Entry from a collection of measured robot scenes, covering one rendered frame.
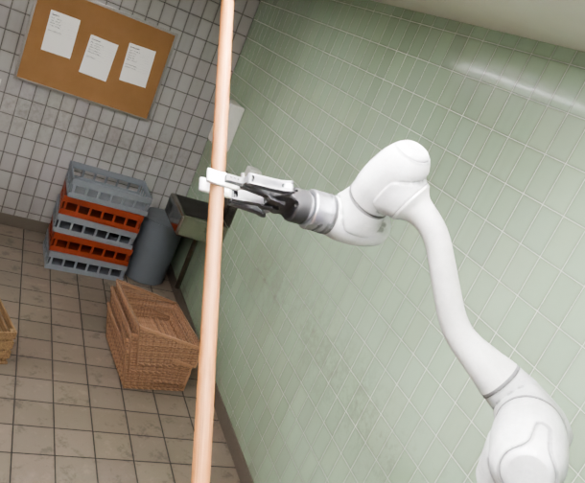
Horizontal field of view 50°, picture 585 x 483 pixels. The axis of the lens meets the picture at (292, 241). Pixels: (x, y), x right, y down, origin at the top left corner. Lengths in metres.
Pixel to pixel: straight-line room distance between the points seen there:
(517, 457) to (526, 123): 1.48
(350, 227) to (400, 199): 0.14
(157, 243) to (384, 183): 3.95
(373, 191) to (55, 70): 4.13
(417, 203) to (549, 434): 0.49
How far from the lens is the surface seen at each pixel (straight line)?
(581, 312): 2.08
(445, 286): 1.34
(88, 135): 5.36
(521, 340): 2.20
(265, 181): 1.26
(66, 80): 5.22
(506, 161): 2.43
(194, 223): 4.43
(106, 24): 5.17
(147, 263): 5.20
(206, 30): 5.30
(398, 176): 1.26
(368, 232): 1.37
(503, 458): 1.22
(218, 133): 1.32
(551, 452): 1.23
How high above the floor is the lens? 2.28
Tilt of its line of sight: 17 degrees down
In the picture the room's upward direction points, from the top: 24 degrees clockwise
